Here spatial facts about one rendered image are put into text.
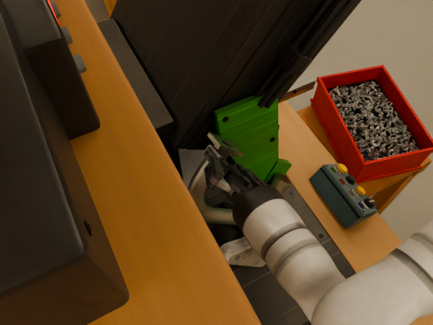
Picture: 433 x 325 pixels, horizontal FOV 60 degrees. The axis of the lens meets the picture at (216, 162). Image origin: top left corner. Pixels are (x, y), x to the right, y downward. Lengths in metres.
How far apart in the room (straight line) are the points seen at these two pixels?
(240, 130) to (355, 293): 0.33
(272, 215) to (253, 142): 0.22
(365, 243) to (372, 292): 0.53
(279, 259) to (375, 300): 0.11
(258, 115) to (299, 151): 0.40
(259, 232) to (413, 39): 2.59
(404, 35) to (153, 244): 2.85
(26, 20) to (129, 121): 0.08
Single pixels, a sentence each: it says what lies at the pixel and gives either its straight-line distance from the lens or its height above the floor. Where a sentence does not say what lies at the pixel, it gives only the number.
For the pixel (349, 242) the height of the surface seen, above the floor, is 0.90.
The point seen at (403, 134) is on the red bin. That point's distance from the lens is 1.18.
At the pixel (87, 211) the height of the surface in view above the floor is 1.60.
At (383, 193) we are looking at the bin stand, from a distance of 1.41.
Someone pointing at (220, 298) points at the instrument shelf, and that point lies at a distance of 0.20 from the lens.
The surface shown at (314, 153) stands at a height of 0.90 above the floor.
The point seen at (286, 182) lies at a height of 1.09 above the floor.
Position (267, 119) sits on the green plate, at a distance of 0.66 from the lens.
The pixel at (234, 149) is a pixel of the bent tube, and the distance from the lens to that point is 0.60.
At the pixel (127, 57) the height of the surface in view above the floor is 1.24.
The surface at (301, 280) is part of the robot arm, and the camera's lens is 0.46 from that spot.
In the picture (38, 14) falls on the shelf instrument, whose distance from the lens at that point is 0.22.
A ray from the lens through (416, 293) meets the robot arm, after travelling 0.43.
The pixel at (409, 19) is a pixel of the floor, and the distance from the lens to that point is 3.15.
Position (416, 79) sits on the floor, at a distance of 2.71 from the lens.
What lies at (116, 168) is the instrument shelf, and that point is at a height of 1.54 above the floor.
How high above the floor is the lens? 1.74
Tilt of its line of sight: 59 degrees down
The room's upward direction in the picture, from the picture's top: straight up
